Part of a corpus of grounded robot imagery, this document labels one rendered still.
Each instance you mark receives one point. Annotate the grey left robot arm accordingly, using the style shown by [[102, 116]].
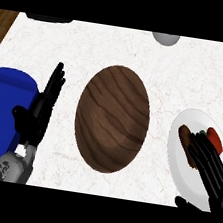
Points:
[[11, 166]]

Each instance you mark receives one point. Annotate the blue tray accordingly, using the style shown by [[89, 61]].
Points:
[[2, 100]]

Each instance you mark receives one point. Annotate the grey round object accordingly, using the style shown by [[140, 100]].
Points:
[[165, 38]]

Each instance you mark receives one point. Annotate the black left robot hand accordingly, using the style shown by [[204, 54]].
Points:
[[42, 106]]

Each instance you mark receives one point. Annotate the red tomato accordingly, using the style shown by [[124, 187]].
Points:
[[215, 140]]

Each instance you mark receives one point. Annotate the black flat object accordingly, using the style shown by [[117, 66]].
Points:
[[48, 17]]

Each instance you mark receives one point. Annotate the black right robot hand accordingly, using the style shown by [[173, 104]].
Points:
[[209, 168]]

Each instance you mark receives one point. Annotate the brown wooden bowl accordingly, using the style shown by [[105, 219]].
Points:
[[112, 118]]

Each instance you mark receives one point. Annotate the brown sweet potato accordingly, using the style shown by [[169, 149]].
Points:
[[185, 141]]

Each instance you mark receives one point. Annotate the white plate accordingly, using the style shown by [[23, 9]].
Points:
[[184, 168]]

